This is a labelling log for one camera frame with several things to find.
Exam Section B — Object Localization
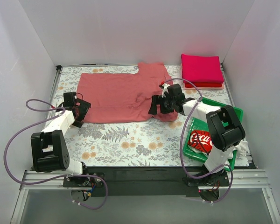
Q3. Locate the folded magenta shirt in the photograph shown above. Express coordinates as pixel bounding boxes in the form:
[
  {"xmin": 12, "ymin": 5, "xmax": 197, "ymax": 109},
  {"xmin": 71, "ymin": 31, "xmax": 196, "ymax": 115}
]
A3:
[{"xmin": 181, "ymin": 54, "xmax": 224, "ymax": 84}]

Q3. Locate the salmon pink t shirt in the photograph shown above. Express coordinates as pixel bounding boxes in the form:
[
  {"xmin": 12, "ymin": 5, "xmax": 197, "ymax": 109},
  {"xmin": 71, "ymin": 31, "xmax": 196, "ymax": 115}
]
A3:
[{"xmin": 77, "ymin": 62, "xmax": 178, "ymax": 124}]

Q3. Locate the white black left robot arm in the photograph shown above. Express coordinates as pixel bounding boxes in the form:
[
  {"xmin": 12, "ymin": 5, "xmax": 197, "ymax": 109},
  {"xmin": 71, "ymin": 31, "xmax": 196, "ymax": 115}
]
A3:
[{"xmin": 31, "ymin": 92, "xmax": 91, "ymax": 187}]

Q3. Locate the red white coca cola shirt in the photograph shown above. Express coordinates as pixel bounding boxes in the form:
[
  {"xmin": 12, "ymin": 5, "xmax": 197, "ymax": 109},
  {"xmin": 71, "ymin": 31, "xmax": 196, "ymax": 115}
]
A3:
[{"xmin": 183, "ymin": 130, "xmax": 248, "ymax": 162}]

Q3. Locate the folded red shirt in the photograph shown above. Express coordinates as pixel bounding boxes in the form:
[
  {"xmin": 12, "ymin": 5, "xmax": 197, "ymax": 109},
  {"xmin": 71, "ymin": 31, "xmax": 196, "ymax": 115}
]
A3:
[{"xmin": 184, "ymin": 83, "xmax": 224, "ymax": 88}]

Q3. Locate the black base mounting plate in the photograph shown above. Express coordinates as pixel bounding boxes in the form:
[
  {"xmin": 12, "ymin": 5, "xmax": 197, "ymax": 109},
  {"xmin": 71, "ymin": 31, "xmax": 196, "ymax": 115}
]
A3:
[{"xmin": 63, "ymin": 167, "xmax": 231, "ymax": 203}]

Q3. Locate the green plastic bin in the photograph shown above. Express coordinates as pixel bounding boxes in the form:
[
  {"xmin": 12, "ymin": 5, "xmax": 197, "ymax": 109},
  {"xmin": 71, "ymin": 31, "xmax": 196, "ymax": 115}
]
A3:
[{"xmin": 182, "ymin": 98, "xmax": 243, "ymax": 170}]

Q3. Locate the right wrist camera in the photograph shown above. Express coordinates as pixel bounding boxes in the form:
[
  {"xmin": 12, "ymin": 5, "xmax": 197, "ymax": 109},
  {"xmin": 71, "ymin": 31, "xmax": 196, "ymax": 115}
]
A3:
[{"xmin": 159, "ymin": 82, "xmax": 170, "ymax": 98}]

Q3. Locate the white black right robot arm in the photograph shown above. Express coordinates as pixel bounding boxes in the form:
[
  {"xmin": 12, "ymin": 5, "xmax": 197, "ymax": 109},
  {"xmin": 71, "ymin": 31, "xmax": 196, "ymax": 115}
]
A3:
[{"xmin": 148, "ymin": 82, "xmax": 245, "ymax": 185}]

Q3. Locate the aluminium frame rail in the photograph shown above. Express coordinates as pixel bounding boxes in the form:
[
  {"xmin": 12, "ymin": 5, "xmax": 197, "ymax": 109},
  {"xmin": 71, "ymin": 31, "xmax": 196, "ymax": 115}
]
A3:
[{"xmin": 11, "ymin": 169, "xmax": 280, "ymax": 224}]

